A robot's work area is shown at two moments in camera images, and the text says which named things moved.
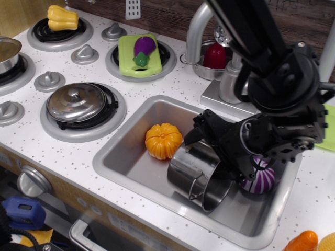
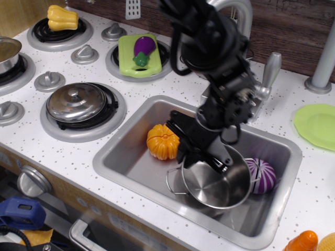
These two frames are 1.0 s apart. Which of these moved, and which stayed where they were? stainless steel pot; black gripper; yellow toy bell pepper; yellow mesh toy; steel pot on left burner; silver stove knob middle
Moved: stainless steel pot; black gripper
Stayed: yellow toy bell pepper; yellow mesh toy; steel pot on left burner; silver stove knob middle
